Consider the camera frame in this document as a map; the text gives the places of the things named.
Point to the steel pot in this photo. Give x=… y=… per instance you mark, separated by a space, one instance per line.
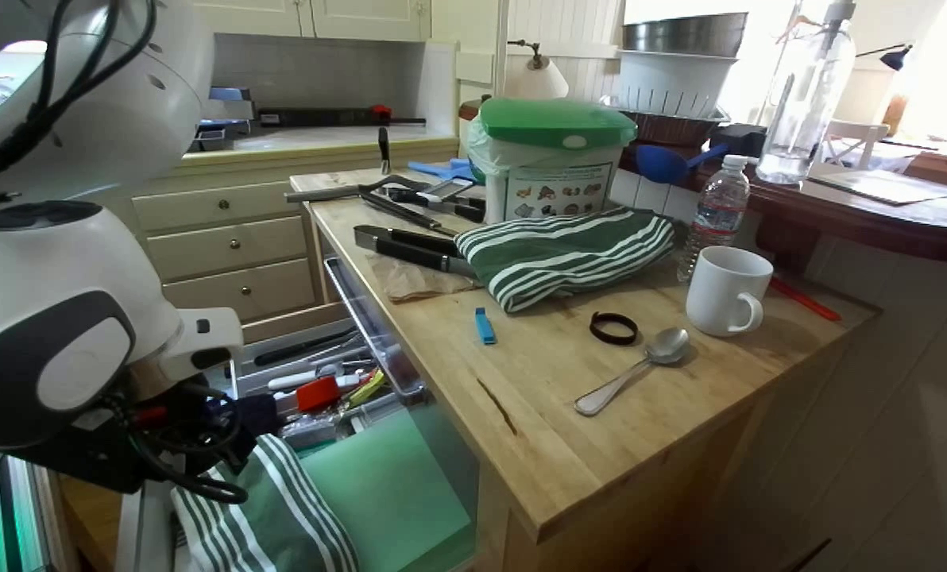
x=712 y=35

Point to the white mug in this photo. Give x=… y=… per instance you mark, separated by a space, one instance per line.
x=724 y=289

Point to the large glass bottle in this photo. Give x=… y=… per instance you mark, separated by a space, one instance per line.
x=807 y=81

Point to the red pen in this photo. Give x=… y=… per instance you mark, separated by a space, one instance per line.
x=804 y=301

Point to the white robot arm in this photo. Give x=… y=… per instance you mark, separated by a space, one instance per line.
x=100 y=372

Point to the white compost bin green lid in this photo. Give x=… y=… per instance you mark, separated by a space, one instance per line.
x=544 y=156

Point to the small blue lighter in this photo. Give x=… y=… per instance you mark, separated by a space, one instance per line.
x=485 y=328

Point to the open wooden drawer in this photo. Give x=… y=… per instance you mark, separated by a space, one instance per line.
x=151 y=535

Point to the green striped towel on table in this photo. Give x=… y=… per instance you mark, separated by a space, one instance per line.
x=524 y=260

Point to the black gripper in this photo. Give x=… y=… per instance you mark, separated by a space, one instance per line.
x=196 y=427

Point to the blue cloth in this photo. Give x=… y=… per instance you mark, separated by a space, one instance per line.
x=453 y=169

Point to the red round utensil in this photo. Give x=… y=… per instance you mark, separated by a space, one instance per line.
x=314 y=395

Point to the black hair band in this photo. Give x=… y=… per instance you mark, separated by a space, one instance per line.
x=613 y=328

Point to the white dish rack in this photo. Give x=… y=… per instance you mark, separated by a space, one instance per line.
x=670 y=85

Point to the green striped towel in drawer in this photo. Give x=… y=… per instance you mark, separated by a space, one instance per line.
x=284 y=525

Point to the green cutting mat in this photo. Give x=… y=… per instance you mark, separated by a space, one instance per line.
x=392 y=500

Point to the metal spoon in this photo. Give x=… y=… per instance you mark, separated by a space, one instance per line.
x=668 y=347

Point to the plastic water bottle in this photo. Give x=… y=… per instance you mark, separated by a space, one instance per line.
x=718 y=206

